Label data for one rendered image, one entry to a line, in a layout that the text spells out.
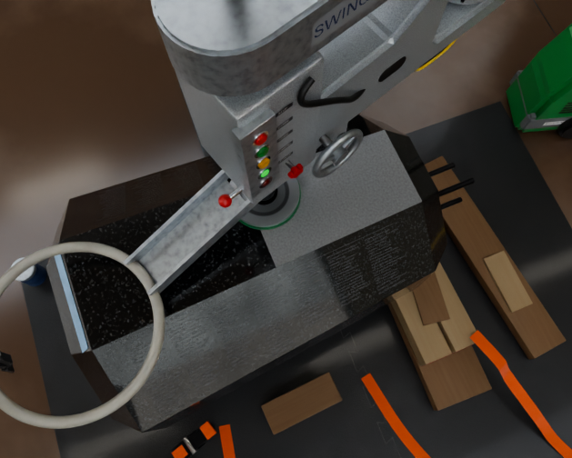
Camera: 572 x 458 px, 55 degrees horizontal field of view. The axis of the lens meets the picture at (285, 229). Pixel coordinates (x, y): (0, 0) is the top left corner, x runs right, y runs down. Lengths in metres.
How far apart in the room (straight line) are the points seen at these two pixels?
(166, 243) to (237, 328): 0.34
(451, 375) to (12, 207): 2.10
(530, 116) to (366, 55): 1.67
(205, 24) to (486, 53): 2.35
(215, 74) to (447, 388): 1.79
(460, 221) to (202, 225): 1.37
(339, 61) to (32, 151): 2.02
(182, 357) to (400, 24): 1.08
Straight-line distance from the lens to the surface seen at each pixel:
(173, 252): 1.53
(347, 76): 1.18
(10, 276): 1.64
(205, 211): 1.51
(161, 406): 1.78
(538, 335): 2.53
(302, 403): 2.24
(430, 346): 2.27
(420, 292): 2.28
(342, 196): 1.65
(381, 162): 1.71
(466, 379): 2.40
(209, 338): 1.65
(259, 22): 0.85
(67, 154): 2.85
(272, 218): 1.59
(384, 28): 1.22
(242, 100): 0.95
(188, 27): 0.86
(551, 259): 2.70
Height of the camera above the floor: 2.38
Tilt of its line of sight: 72 degrees down
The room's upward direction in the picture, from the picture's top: 3 degrees counter-clockwise
